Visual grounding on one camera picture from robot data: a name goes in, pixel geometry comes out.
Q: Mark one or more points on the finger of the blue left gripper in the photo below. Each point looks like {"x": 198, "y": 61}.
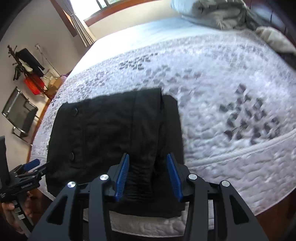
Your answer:
{"x": 31, "y": 165}

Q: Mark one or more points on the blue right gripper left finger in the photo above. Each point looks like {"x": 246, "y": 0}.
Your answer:
{"x": 121, "y": 177}

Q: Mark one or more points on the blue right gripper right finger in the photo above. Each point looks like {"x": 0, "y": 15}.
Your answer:
{"x": 175, "y": 180}

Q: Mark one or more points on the black pants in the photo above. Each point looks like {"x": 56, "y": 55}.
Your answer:
{"x": 90, "y": 136}

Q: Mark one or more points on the cardboard boxes pile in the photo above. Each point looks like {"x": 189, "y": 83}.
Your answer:
{"x": 54, "y": 85}

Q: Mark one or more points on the red bag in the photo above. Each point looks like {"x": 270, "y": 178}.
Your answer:
{"x": 35, "y": 84}

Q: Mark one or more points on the wooden coat rack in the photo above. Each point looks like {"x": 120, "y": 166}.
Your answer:
{"x": 21, "y": 67}

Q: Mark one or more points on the white grey leaf quilt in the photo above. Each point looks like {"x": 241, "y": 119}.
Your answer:
{"x": 236, "y": 101}

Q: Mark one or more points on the black hanging garment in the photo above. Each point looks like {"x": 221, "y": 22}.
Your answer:
{"x": 25, "y": 55}

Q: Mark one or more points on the grey window curtain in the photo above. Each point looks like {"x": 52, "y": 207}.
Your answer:
{"x": 80, "y": 26}

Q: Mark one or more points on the grey folded duvet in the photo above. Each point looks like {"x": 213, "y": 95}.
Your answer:
{"x": 222, "y": 15}

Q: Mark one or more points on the beige crumpled blanket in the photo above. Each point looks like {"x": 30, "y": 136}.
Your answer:
{"x": 276, "y": 40}

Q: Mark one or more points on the black metal frame chair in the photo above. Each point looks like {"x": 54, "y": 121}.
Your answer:
{"x": 21, "y": 113}

